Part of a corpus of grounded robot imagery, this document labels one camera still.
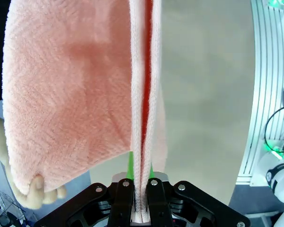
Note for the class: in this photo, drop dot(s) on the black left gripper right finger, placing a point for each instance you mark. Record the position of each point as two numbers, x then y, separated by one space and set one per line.
156 203

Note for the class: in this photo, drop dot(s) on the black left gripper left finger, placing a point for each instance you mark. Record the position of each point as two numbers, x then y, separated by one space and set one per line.
121 203

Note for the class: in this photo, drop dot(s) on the pink terry towel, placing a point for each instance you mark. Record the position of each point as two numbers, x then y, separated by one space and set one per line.
61 94

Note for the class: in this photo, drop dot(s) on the person's right hand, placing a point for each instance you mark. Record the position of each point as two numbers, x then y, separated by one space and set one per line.
30 201

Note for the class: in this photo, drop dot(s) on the white slotted aluminium frame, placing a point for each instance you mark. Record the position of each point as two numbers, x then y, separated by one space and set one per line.
262 71

